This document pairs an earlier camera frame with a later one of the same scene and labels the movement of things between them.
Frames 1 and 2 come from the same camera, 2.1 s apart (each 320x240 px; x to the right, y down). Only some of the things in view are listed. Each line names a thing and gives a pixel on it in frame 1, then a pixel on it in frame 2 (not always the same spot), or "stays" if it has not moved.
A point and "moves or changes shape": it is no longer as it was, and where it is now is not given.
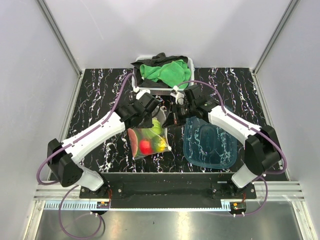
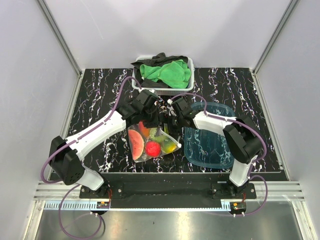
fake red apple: (145, 147) to (152, 149)
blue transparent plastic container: (207, 145) stays
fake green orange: (161, 145) to (168, 146)
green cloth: (175, 73) stays
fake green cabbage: (157, 129) moves or changes shape
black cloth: (157, 59) stays
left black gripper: (148, 124) stays
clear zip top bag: (145, 141) moves or changes shape
